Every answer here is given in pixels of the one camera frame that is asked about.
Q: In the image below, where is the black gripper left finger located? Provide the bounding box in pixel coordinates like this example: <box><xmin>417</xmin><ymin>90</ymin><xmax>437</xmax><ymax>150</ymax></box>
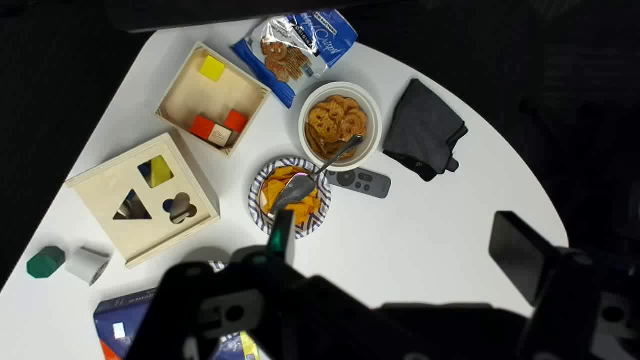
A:
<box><xmin>126</xmin><ymin>245</ymin><xmax>373</xmax><ymax>360</ymax></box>

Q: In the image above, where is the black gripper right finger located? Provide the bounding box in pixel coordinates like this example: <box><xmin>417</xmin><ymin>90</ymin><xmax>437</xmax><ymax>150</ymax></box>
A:
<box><xmin>488</xmin><ymin>209</ymin><xmax>640</xmax><ymax>360</ymax></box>

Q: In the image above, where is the metal spatula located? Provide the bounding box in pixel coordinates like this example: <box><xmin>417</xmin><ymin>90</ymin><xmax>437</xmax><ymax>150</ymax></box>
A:
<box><xmin>267</xmin><ymin>135</ymin><xmax>363</xmax><ymax>255</ymax></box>

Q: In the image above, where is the white bowl of pretzels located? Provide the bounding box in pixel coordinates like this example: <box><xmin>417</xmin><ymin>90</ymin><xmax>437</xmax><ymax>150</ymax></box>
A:
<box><xmin>297</xmin><ymin>82</ymin><xmax>382</xmax><ymax>172</ymax></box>

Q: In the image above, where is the patterned paper plate with chips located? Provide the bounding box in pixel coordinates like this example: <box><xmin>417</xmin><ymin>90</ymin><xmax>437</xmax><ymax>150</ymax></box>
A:
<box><xmin>247</xmin><ymin>156</ymin><xmax>331</xmax><ymax>238</ymax></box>

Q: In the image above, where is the grey remote control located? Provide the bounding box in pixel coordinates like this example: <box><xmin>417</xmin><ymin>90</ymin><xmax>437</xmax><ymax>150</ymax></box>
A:
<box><xmin>327</xmin><ymin>168</ymin><xmax>391</xmax><ymax>200</ymax></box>

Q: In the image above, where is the wooden shape sorter box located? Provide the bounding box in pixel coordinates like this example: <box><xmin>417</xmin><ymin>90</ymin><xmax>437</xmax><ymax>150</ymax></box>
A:
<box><xmin>70</xmin><ymin>132</ymin><xmax>219</xmax><ymax>268</ymax></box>

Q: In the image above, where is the red wooden block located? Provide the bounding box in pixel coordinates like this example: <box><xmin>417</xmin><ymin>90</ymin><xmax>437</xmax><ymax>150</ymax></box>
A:
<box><xmin>224</xmin><ymin>110</ymin><xmax>247</xmax><ymax>132</ymax></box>

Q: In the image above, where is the orange wooden block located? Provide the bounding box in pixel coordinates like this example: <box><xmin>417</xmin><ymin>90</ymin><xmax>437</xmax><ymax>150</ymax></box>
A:
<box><xmin>190</xmin><ymin>116</ymin><xmax>232</xmax><ymax>146</ymax></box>

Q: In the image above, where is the dark grey folded cloth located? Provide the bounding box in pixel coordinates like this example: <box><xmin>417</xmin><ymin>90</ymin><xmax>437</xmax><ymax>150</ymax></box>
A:
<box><xmin>382</xmin><ymin>80</ymin><xmax>467</xmax><ymax>182</ymax></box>

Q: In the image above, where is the green hexagonal block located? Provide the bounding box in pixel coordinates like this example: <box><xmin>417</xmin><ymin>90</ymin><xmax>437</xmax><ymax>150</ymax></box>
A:
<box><xmin>25</xmin><ymin>245</ymin><xmax>66</xmax><ymax>278</ymax></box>

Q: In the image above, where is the blue pretzel snack bag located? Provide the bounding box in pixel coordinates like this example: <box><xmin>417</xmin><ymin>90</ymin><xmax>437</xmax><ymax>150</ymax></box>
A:
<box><xmin>232</xmin><ymin>10</ymin><xmax>357</xmax><ymax>107</ymax></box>

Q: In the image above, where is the yellow wooden block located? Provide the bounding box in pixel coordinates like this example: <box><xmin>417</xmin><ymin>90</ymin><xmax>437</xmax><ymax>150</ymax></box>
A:
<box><xmin>200</xmin><ymin>56</ymin><xmax>226</xmax><ymax>82</ymax></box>

